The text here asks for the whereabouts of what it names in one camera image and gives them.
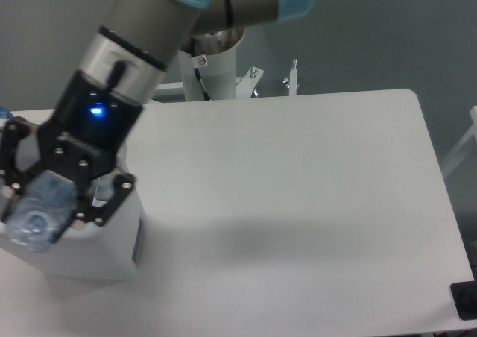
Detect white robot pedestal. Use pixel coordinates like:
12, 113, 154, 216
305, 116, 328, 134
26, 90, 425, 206
152, 27, 301, 102

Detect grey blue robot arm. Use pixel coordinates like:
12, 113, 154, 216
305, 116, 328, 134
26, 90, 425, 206
1, 0, 315, 228

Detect clear plastic water bottle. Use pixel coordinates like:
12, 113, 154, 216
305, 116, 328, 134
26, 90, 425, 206
5, 169, 116, 254

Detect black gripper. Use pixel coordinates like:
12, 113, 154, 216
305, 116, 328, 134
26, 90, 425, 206
1, 71, 142, 227

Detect black clamp at table edge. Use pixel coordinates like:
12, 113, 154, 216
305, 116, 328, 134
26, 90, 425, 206
450, 280, 476, 321

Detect white frame at right edge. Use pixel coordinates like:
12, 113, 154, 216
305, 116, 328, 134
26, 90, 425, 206
440, 106, 476, 179

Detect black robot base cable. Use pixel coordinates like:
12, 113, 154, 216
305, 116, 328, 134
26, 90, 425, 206
189, 37, 213, 102

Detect white plastic trash can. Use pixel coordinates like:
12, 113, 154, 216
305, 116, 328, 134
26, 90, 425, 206
1, 146, 143, 280

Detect blue object at left edge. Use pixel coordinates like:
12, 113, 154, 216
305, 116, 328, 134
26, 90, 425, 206
0, 105, 15, 120

